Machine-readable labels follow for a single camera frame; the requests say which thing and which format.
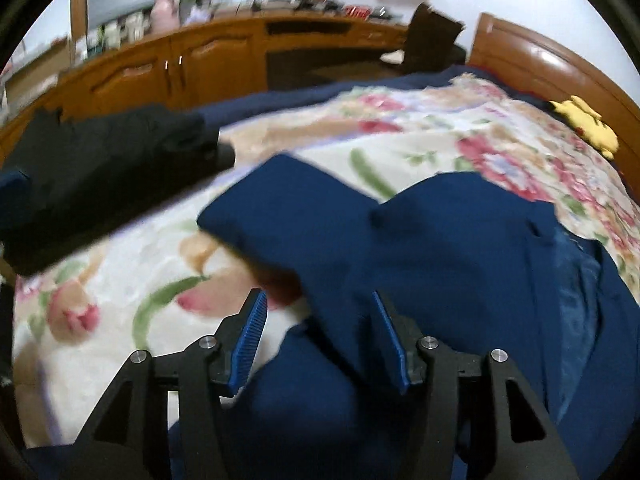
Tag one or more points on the wooden headboard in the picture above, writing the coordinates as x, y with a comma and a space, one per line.
550, 60

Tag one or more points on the dark brown chair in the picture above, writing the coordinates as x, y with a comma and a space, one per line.
430, 35

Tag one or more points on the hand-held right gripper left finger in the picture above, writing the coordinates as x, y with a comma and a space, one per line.
250, 340

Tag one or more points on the wooden desk with cabinets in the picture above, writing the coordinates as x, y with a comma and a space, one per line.
215, 55

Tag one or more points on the floral blanket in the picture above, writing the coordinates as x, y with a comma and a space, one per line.
425, 130

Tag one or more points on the red basket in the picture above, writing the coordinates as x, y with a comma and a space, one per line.
357, 10

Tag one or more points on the navy blue coat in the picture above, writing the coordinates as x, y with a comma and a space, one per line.
450, 260

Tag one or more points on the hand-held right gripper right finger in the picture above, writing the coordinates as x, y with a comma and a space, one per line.
390, 340

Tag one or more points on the beige seat cushion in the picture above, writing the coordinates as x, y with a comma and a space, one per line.
395, 58

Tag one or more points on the black folded garment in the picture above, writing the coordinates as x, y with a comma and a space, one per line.
100, 185

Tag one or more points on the navy blue bed sheet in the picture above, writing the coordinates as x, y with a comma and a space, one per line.
300, 92

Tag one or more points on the yellow plush toy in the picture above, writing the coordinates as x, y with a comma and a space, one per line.
590, 125

